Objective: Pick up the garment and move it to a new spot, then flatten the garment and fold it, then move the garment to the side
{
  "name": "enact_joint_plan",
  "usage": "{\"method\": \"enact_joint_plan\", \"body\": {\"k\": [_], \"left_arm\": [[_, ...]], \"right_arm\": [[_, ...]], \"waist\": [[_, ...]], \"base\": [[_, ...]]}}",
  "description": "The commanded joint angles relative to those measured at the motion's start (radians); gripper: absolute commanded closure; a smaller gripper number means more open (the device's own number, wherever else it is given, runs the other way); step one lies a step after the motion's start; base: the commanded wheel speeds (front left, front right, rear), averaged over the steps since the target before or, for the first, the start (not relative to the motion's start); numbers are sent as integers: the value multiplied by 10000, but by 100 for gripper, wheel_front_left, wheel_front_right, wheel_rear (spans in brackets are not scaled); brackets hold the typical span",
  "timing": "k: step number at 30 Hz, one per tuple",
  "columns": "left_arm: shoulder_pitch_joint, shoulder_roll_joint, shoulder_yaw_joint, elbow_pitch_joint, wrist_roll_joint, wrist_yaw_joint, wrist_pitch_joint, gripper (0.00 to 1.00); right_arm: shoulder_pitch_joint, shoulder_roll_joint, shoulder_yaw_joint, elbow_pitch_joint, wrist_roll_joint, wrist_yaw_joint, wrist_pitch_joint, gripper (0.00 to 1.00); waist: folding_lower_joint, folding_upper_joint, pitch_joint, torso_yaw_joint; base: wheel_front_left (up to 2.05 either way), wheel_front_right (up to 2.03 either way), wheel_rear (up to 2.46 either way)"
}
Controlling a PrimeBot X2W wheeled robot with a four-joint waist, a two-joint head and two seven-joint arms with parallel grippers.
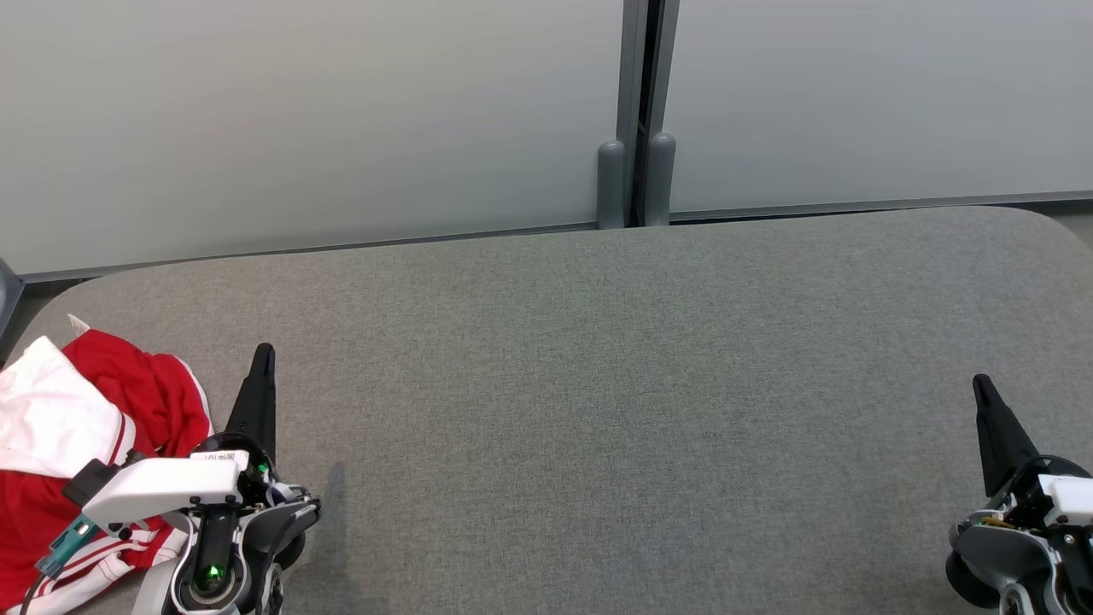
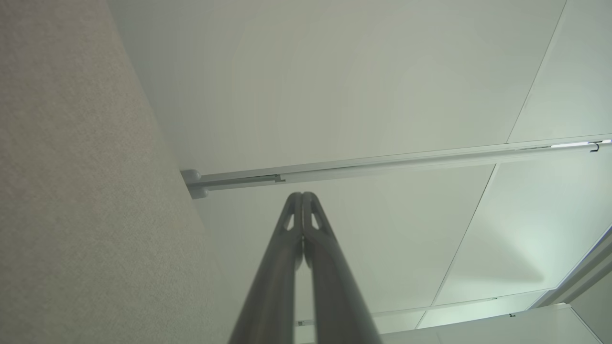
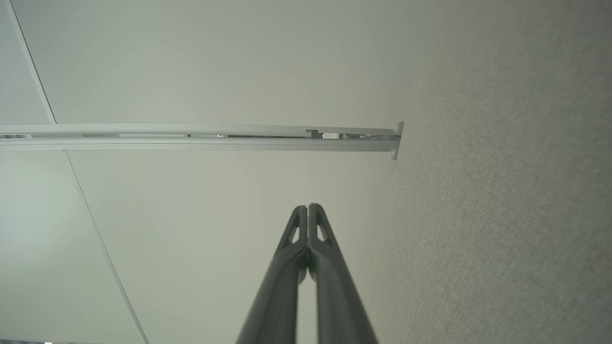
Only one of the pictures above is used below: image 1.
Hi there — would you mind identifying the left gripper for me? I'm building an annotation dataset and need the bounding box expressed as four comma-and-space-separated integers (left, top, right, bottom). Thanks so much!
192, 343, 322, 571

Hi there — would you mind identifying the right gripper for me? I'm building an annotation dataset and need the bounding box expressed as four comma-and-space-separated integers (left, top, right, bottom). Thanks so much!
945, 373, 1093, 609

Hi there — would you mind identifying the grey-framed frosted partition panel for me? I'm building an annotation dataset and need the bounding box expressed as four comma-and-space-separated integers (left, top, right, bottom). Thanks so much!
647, 0, 1093, 225
0, 0, 640, 278

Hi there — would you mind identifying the grey partition foot post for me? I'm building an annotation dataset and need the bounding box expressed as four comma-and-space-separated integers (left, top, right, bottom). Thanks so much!
642, 131, 677, 227
596, 139, 628, 230

